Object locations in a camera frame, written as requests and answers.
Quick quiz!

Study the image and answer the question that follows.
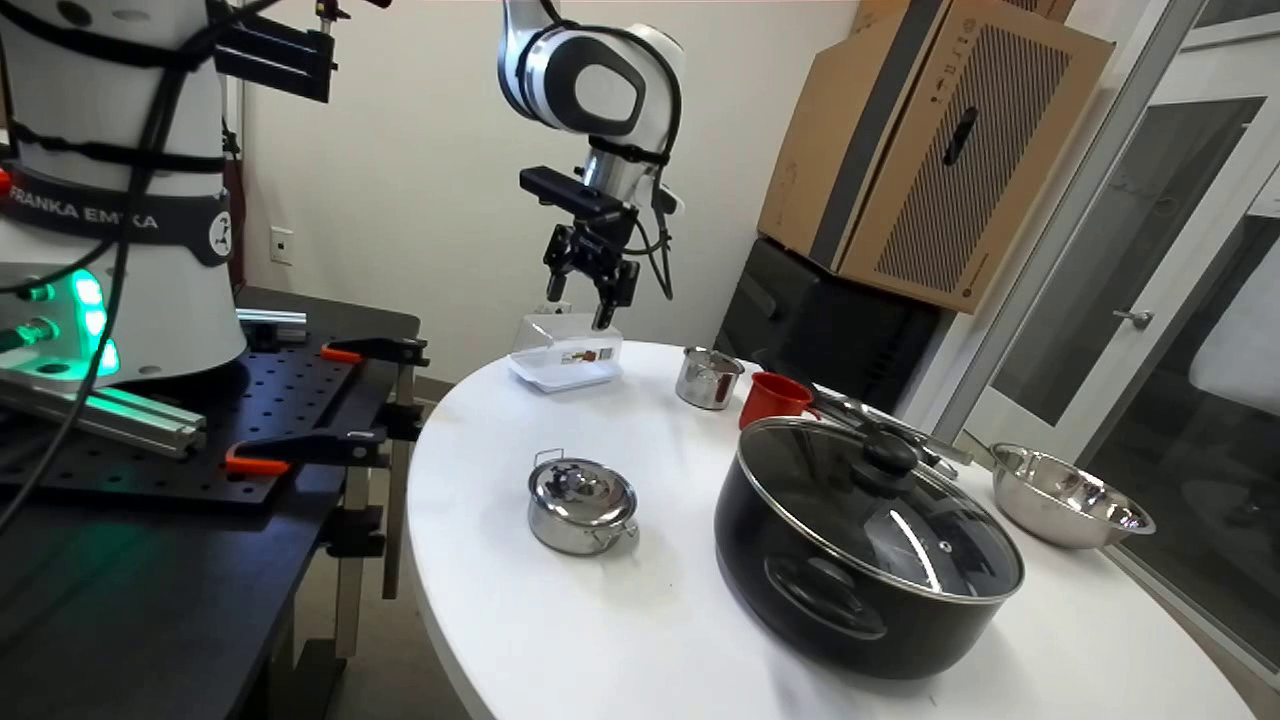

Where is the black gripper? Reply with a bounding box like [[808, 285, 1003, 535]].
[[542, 197, 650, 333]]

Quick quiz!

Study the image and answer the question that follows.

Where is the white plate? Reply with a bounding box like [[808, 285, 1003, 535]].
[[504, 341, 630, 398]]

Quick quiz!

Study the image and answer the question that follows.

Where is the small steel pot lid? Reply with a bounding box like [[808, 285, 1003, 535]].
[[528, 450, 639, 508]]

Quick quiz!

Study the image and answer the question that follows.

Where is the glass pot lid black knob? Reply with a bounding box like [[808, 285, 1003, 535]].
[[732, 410, 1027, 608]]

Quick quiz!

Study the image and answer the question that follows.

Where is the small steel cup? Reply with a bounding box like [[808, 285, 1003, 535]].
[[673, 342, 750, 410]]

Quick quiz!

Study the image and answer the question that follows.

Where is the red cup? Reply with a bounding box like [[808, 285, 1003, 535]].
[[737, 369, 820, 432]]

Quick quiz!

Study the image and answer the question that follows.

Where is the small steel pot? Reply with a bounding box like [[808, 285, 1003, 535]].
[[525, 447, 644, 559]]

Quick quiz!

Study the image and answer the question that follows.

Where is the black box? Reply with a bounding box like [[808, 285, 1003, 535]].
[[712, 232, 959, 414]]

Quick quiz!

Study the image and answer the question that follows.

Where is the black perforated breadboard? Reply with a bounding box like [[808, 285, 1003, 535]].
[[0, 337, 367, 513]]

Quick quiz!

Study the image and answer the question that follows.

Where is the large cardboard box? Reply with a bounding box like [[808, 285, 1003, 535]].
[[756, 0, 1122, 320]]

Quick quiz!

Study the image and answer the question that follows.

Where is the large black pot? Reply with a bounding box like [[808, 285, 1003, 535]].
[[712, 410, 1027, 685]]

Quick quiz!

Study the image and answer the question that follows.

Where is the black workbench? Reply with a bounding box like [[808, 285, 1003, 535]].
[[0, 285, 431, 720]]

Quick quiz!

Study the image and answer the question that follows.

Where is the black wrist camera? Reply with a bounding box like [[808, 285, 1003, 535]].
[[517, 165, 632, 218]]

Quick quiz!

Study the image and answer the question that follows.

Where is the short orange handled clamp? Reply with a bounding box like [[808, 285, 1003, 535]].
[[315, 337, 437, 371]]

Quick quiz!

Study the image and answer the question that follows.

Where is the long orange handled clamp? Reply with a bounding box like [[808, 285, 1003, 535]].
[[221, 395, 427, 485]]

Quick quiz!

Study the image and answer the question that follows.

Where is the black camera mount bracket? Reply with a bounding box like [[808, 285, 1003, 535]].
[[180, 0, 342, 107]]

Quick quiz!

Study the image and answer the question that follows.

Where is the black cable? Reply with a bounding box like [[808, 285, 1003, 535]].
[[0, 0, 226, 533]]

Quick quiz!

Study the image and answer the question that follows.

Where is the aluminium rail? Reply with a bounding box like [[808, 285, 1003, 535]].
[[0, 362, 212, 462]]

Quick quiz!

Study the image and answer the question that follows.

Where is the steel bowl with handle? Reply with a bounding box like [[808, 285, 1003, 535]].
[[959, 432, 1159, 552]]

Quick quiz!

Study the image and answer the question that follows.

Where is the glass door white frame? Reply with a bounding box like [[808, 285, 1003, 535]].
[[933, 0, 1280, 677]]

